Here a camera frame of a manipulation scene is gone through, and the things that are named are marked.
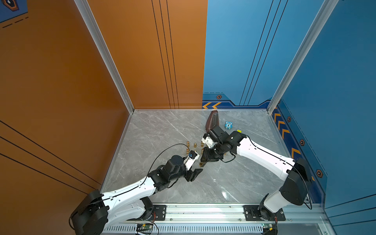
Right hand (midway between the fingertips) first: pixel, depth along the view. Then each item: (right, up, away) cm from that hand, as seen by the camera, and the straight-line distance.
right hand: (202, 159), depth 76 cm
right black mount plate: (+26, -26, -3) cm, 37 cm away
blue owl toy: (+22, +17, +32) cm, 43 cm away
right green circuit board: (+33, -32, -4) cm, 46 cm away
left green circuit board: (-27, -32, -4) cm, 42 cm away
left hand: (-2, -3, +2) cm, 4 cm away
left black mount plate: (-22, -25, -2) cm, 33 cm away
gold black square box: (0, -2, -1) cm, 2 cm away
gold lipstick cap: (-4, +5, +21) cm, 21 cm away
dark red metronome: (+8, +20, +19) cm, 29 cm away
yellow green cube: (+30, +13, +29) cm, 44 cm away
